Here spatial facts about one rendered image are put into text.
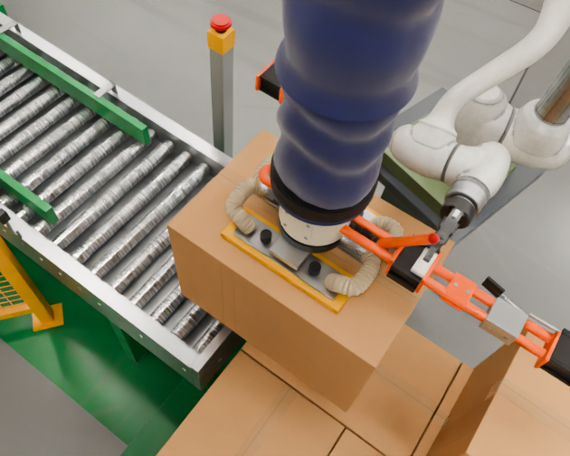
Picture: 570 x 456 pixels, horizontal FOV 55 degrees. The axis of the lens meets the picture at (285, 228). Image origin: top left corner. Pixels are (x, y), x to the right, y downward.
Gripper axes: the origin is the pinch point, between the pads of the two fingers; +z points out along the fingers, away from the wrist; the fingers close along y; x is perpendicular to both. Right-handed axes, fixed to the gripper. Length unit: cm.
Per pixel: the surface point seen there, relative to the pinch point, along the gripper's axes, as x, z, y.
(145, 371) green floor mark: 69, 34, 120
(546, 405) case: -41.8, -2.9, 25.9
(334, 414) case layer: -2, 18, 66
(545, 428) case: -43, 2, 26
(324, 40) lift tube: 27, 12, -53
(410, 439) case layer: -24, 10, 66
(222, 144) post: 94, -48, 75
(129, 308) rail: 67, 31, 61
